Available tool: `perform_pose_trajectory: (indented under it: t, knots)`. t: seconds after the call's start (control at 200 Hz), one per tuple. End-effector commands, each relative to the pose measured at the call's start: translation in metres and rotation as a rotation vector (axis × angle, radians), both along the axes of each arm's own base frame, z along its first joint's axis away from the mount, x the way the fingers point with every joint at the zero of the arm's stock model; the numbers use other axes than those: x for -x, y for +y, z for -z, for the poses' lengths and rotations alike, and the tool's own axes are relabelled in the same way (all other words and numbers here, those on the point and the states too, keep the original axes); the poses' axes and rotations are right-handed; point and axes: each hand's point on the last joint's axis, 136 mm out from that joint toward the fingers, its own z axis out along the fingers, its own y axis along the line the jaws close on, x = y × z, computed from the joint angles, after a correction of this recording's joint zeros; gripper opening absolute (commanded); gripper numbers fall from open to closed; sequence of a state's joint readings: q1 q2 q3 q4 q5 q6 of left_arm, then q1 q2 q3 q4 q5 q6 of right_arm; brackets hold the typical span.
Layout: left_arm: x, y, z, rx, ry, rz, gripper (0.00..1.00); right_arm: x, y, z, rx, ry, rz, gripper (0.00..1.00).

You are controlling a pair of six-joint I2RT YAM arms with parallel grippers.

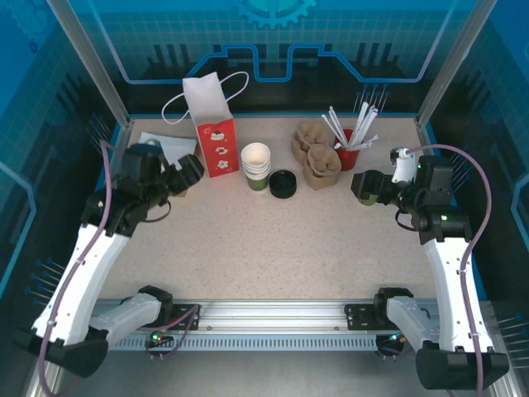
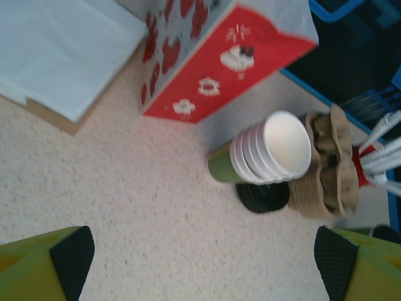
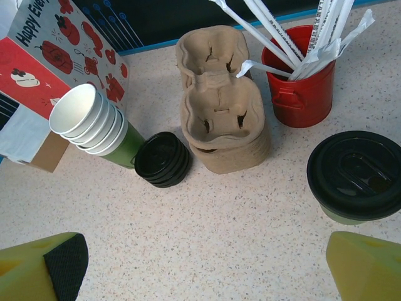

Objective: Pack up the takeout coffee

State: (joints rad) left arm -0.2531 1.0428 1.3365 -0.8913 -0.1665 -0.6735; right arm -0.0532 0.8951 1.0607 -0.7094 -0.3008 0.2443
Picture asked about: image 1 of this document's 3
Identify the brown cardboard napkin tray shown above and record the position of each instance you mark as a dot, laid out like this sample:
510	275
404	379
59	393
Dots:
198	152

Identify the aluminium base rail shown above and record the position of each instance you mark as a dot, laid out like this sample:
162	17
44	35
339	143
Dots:
273	314

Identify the stack of paper cups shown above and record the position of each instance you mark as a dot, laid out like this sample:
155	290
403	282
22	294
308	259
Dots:
255	165

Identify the small connector with green light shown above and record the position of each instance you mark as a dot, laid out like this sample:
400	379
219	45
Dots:
159	337
396	338

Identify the stack of black lids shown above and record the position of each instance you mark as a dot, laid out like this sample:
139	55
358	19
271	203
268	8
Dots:
283	182

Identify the aluminium frame post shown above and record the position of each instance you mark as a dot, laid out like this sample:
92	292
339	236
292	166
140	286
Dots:
95	70
450	70

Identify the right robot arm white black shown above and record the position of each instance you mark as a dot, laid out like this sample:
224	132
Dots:
450	269

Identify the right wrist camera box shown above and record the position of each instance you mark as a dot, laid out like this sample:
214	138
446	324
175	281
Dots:
403	165

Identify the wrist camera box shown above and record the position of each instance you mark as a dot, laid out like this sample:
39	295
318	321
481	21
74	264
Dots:
403	165
149	145

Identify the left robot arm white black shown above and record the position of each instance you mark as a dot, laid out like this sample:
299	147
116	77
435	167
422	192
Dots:
95	256

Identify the red white paper gift bag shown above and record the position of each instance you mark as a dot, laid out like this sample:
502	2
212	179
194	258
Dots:
217	144

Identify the red straw holder cup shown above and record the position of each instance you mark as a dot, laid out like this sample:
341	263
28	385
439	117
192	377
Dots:
351	159

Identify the stack of white napkins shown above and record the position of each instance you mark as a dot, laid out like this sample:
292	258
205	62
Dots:
177	144

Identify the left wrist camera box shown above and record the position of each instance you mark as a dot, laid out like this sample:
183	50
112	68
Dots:
149	145

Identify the grey metal front panel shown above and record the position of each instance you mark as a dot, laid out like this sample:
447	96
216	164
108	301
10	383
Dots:
268	372

